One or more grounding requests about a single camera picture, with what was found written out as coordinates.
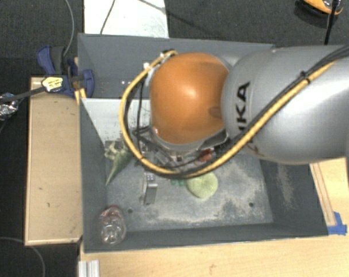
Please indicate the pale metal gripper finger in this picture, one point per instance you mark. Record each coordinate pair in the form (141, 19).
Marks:
(144, 185)
(151, 193)

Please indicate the red-brown small object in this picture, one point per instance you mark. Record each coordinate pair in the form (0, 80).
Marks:
(206, 155)

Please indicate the green toy animal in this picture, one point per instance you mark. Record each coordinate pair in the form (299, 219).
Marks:
(120, 160)

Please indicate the pale green round sponge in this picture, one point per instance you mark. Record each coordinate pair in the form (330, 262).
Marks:
(204, 185)

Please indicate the grey metal bin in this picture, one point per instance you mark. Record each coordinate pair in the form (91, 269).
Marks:
(191, 209)

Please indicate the clear plastic bottle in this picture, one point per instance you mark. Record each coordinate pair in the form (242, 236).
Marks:
(112, 226)

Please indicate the pale wood board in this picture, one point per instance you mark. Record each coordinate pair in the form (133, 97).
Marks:
(54, 166)

